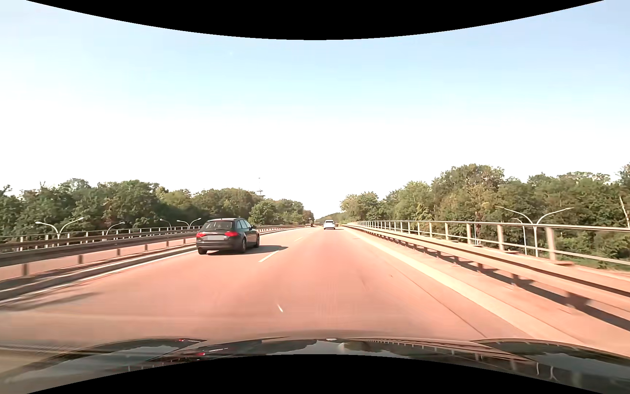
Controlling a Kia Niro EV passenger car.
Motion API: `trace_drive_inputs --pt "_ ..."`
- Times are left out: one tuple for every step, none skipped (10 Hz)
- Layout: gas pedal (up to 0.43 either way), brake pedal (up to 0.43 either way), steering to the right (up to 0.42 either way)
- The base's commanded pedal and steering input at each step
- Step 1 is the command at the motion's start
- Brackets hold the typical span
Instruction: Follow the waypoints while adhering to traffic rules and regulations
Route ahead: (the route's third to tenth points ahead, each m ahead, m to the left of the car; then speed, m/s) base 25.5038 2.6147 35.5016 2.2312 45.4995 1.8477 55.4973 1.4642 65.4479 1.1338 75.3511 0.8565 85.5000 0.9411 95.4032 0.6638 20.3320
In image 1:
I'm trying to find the reddish asphalt road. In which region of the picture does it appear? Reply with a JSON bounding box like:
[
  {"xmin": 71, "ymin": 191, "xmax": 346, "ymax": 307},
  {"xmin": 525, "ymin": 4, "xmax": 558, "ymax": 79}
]
[{"xmin": 0, "ymin": 225, "xmax": 630, "ymax": 368}]

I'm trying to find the metal guard rail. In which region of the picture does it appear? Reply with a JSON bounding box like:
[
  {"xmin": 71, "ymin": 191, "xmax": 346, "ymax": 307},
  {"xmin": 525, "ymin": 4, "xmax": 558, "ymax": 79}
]
[
  {"xmin": 343, "ymin": 223, "xmax": 630, "ymax": 310},
  {"xmin": 0, "ymin": 224, "xmax": 305, "ymax": 277}
]

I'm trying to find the concrete walkway strip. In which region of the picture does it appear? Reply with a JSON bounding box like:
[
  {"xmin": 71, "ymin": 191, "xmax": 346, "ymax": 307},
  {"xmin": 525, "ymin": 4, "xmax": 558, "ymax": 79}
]
[{"xmin": 345, "ymin": 225, "xmax": 630, "ymax": 347}]

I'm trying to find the car's own bonnet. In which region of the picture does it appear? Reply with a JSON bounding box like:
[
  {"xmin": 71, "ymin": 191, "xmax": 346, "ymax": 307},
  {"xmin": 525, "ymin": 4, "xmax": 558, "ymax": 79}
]
[{"xmin": 0, "ymin": 337, "xmax": 630, "ymax": 394}]

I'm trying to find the wood of green trees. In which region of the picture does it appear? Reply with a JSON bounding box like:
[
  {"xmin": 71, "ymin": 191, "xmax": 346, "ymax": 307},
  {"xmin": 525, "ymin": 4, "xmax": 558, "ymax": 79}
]
[
  {"xmin": 318, "ymin": 148, "xmax": 630, "ymax": 270},
  {"xmin": 0, "ymin": 178, "xmax": 316, "ymax": 239}
]

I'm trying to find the dark grey estate car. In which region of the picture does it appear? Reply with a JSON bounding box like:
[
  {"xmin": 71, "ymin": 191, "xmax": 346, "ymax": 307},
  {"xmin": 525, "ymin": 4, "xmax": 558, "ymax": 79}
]
[{"xmin": 196, "ymin": 218, "xmax": 260, "ymax": 255}]

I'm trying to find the metal bridge railing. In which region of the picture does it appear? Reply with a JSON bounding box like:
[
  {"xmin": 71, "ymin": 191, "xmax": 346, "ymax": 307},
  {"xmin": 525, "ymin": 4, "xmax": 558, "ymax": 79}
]
[
  {"xmin": 0, "ymin": 224, "xmax": 294, "ymax": 255},
  {"xmin": 351, "ymin": 220, "xmax": 630, "ymax": 281}
]

